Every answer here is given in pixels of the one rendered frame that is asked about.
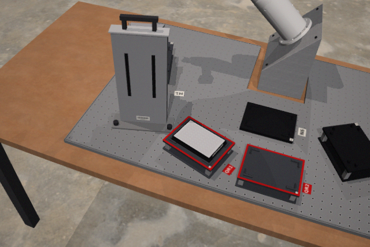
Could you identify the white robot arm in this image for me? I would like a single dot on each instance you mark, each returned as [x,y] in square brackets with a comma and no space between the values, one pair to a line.
[285,19]

